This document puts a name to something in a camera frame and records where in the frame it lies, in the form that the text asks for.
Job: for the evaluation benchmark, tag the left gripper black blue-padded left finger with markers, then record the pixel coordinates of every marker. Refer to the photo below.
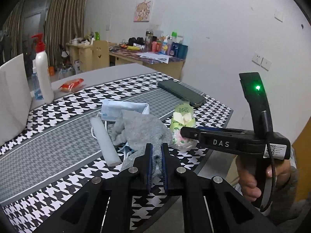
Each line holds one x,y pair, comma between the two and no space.
143,178

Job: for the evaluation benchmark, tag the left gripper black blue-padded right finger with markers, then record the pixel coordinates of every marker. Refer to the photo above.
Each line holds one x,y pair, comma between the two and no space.
171,180

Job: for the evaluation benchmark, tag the grey sock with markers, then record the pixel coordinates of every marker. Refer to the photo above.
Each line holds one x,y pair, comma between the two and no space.
138,130

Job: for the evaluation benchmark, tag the right hand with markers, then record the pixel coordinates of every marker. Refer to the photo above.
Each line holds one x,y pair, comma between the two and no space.
248,182

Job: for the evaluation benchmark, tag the white foam stick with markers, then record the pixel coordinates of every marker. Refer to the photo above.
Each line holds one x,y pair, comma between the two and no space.
108,150

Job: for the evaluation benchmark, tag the green tissue packet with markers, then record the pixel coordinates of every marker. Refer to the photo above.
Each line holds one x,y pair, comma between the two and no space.
182,117

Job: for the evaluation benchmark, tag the light blue face mask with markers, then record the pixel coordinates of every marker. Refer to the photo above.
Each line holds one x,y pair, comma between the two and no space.
112,109

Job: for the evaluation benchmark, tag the dark green notebook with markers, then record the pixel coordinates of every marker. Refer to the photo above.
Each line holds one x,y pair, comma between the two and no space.
182,92

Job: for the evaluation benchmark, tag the houndstooth table mat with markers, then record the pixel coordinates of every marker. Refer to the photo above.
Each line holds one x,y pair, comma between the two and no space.
61,147

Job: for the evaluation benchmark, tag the white paper sheets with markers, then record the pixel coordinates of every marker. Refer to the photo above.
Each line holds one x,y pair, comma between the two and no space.
154,56

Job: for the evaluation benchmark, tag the red orange snack packet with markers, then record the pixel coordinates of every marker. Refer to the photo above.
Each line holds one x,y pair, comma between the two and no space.
72,85

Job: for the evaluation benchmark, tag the teal blue bottle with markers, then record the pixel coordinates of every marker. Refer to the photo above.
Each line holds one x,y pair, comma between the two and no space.
182,51

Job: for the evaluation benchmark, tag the wooden smiley chair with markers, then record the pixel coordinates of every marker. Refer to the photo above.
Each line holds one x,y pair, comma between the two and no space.
100,55

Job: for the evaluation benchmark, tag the wooden desk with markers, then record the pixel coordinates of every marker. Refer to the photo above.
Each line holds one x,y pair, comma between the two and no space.
82,55

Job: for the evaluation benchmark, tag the blue clear spray bottle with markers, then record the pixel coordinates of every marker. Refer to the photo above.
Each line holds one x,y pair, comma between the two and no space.
36,88

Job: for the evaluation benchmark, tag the dark thermos bottle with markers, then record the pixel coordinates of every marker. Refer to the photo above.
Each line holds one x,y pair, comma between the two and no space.
148,40

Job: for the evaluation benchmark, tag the white red pump lotion bottle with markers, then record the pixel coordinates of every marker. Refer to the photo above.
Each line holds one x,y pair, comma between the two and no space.
42,70

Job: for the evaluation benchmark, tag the striped brown curtain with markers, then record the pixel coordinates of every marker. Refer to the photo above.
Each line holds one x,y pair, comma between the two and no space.
65,20

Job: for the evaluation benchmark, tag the wall socket plates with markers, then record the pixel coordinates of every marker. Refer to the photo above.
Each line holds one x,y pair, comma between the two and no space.
261,61

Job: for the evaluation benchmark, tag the cartoon girl wall picture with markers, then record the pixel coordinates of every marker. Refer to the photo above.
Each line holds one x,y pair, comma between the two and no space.
142,11

